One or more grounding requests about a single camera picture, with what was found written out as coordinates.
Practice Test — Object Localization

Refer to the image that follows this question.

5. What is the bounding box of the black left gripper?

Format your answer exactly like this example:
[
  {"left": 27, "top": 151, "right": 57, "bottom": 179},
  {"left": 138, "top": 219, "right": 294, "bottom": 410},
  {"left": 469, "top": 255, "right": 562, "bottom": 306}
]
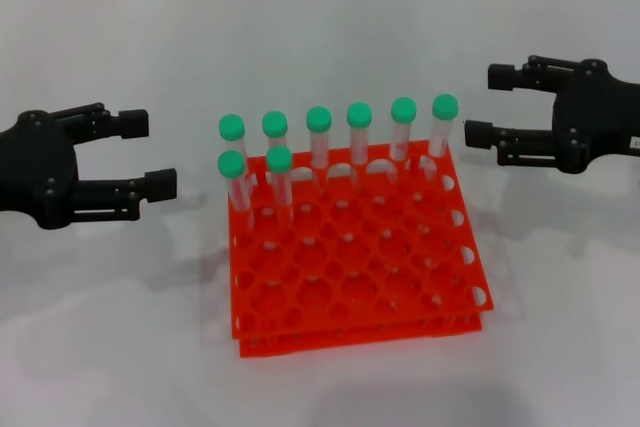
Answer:
[{"left": 0, "top": 103, "right": 179, "bottom": 232}]

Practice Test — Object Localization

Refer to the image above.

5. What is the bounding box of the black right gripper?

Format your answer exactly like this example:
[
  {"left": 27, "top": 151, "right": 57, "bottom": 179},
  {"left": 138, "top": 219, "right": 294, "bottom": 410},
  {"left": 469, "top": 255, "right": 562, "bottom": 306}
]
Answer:
[{"left": 464, "top": 54, "right": 640, "bottom": 176}]

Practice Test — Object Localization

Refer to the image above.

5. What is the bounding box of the green-capped test tube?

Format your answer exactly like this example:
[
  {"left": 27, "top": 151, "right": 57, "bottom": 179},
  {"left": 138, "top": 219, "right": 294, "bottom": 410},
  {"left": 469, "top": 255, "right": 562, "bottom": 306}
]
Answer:
[
  {"left": 426, "top": 93, "right": 460, "bottom": 169},
  {"left": 346, "top": 101, "right": 374, "bottom": 179},
  {"left": 388, "top": 96, "right": 419, "bottom": 174},
  {"left": 266, "top": 145, "right": 296, "bottom": 229},
  {"left": 261, "top": 110, "right": 290, "bottom": 161},
  {"left": 306, "top": 105, "right": 334, "bottom": 184},
  {"left": 218, "top": 114, "right": 250, "bottom": 171},
  {"left": 217, "top": 150, "right": 256, "bottom": 234}
]

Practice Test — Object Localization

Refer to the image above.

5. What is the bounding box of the orange test tube rack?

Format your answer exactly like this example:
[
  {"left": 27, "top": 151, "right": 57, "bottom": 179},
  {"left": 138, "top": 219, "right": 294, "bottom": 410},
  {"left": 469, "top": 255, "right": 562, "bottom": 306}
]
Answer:
[{"left": 227, "top": 139, "right": 495, "bottom": 359}]

